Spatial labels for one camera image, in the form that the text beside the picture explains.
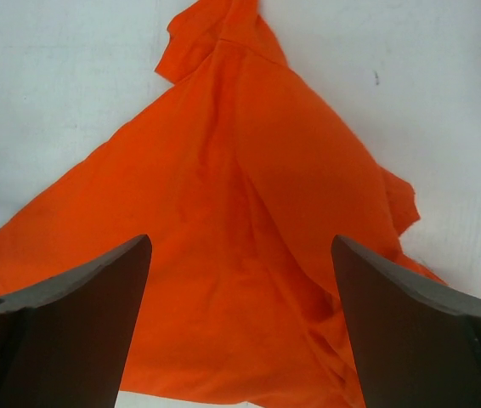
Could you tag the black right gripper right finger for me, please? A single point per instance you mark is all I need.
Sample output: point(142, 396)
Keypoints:
point(416, 343)

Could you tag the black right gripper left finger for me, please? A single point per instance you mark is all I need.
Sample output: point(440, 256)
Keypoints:
point(64, 341)

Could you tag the orange t shirt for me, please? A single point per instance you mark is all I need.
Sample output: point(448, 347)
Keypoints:
point(241, 175)

